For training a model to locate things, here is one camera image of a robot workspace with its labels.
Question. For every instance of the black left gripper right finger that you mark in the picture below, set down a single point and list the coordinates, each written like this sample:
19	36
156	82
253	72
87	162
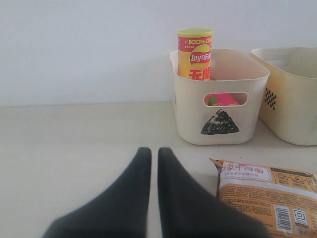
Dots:
187	210

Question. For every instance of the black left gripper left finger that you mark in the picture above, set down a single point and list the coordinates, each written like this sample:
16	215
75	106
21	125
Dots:
118	212

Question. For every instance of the pink chips can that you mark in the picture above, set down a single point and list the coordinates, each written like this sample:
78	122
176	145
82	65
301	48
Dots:
222	99

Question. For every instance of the yellow chips can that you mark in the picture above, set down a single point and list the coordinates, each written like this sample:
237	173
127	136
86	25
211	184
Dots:
194	53

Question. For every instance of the orange noodle packet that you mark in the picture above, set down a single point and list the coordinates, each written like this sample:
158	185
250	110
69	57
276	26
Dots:
285	200

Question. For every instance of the cream bin square mark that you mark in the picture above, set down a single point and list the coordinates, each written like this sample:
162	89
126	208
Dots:
289	106

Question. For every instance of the cream bin triangle mark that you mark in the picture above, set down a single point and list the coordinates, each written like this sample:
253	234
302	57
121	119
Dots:
232	72

